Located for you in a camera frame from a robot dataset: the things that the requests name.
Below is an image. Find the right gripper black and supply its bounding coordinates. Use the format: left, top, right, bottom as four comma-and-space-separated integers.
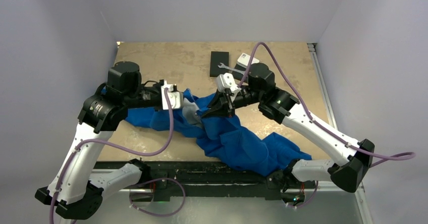
200, 86, 263, 118

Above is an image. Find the blue zip jacket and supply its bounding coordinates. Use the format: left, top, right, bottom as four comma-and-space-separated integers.
111, 89, 311, 176

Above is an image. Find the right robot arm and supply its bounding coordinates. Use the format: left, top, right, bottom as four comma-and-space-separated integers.
202, 63, 375, 193

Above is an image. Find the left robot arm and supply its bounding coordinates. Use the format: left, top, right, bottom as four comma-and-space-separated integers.
35, 61, 182, 223

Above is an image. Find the black flat block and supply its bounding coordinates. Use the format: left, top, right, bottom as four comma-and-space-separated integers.
209, 51, 229, 78
232, 64, 246, 81

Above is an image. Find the silver wrench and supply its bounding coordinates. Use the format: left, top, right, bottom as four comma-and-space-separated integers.
218, 63, 245, 75

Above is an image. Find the white small box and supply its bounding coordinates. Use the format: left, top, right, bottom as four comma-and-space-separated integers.
237, 53, 260, 69

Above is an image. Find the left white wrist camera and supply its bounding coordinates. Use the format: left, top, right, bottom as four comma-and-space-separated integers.
159, 80, 184, 110

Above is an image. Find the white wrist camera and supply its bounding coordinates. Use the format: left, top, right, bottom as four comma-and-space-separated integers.
159, 80, 184, 110
216, 73, 241, 101

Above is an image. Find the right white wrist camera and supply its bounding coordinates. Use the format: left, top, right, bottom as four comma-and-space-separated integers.
216, 73, 241, 101

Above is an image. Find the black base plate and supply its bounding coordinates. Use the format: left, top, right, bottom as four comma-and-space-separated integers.
93, 160, 318, 202

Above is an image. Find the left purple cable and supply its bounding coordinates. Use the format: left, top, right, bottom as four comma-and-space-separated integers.
48, 85, 187, 224

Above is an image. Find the right side aluminium rail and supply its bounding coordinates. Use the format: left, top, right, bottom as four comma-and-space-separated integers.
307, 43, 338, 130

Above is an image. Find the aluminium frame rail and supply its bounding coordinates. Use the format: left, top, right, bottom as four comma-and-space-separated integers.
60, 169, 372, 224

